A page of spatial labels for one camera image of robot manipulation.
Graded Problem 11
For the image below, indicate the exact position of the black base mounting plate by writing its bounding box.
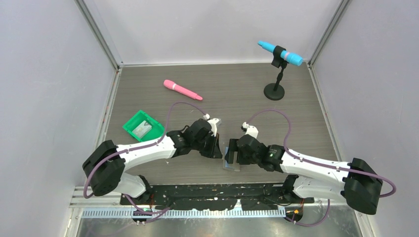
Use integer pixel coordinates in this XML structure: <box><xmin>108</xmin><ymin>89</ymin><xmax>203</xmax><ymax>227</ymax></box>
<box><xmin>133</xmin><ymin>183</ymin><xmax>314</xmax><ymax>211</ymax></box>

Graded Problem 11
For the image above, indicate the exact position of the grey card holder wallet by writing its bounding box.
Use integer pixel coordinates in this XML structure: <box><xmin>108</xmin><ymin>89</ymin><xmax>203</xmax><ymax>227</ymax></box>
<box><xmin>223</xmin><ymin>147</ymin><xmax>241</xmax><ymax>172</ymax></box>

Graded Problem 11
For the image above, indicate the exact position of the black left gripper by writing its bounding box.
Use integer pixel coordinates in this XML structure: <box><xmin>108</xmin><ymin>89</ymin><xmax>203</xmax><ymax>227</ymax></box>
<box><xmin>192</xmin><ymin>132</ymin><xmax>222</xmax><ymax>158</ymax></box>

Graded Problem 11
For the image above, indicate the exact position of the silver card in bin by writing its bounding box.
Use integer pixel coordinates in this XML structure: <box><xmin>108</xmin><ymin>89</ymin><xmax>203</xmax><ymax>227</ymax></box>
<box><xmin>132</xmin><ymin>120</ymin><xmax>152</xmax><ymax>138</ymax></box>

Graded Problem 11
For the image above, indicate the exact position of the blue toy microphone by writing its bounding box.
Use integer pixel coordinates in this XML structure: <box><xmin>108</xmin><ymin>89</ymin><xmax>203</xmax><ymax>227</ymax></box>
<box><xmin>257</xmin><ymin>40</ymin><xmax>303</xmax><ymax>68</ymax></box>

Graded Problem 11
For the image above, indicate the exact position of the pink toy microphone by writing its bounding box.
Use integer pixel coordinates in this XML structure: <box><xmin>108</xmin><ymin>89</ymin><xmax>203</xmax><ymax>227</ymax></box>
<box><xmin>163</xmin><ymin>79</ymin><xmax>203</xmax><ymax>101</ymax></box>

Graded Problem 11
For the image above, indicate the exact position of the green plastic bin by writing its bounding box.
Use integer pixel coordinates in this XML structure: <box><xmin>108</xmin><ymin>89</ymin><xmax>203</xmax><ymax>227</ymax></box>
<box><xmin>123</xmin><ymin>110</ymin><xmax>165</xmax><ymax>142</ymax></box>

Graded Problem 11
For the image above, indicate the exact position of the black microphone stand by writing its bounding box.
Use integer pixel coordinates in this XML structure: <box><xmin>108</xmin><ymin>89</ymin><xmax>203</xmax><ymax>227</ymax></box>
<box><xmin>263</xmin><ymin>63</ymin><xmax>288</xmax><ymax>101</ymax></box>

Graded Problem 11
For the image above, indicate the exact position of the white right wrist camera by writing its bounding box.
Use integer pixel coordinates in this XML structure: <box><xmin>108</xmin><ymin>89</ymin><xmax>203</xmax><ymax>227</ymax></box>
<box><xmin>241</xmin><ymin>122</ymin><xmax>259</xmax><ymax>138</ymax></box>

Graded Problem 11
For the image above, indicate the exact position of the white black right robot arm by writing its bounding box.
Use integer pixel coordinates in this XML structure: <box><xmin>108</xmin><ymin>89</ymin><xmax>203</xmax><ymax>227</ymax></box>
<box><xmin>224</xmin><ymin>135</ymin><xmax>383</xmax><ymax>215</ymax></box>

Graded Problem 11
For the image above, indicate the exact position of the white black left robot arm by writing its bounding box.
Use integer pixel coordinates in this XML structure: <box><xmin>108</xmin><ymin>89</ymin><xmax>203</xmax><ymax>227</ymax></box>
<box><xmin>82</xmin><ymin>118</ymin><xmax>222</xmax><ymax>204</ymax></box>

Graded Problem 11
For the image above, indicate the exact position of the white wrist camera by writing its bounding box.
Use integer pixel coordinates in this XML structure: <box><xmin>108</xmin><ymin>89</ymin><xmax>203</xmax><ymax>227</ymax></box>
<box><xmin>203</xmin><ymin>114</ymin><xmax>221</xmax><ymax>137</ymax></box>
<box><xmin>241</xmin><ymin>122</ymin><xmax>259</xmax><ymax>138</ymax></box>

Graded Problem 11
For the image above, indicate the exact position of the aluminium front rail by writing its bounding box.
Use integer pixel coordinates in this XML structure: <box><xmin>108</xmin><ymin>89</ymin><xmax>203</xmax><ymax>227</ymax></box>
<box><xmin>70</xmin><ymin>187</ymin><xmax>346</xmax><ymax>222</ymax></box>

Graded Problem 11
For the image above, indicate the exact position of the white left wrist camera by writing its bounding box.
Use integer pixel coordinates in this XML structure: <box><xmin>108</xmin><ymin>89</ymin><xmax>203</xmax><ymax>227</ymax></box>
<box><xmin>203</xmin><ymin>114</ymin><xmax>221</xmax><ymax>137</ymax></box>

